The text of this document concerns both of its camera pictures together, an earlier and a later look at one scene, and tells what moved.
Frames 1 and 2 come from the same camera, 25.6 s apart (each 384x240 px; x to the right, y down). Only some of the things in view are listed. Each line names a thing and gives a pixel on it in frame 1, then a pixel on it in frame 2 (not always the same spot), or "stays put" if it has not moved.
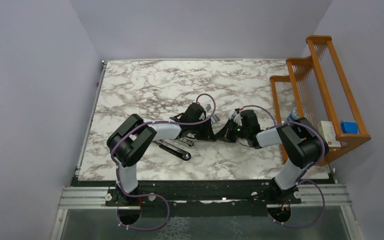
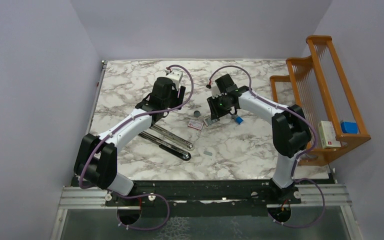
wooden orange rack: x=318 y=89 stays put
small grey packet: x=215 y=118 stays put
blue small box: x=349 y=127 stays put
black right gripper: x=226 y=132 to x=214 y=112
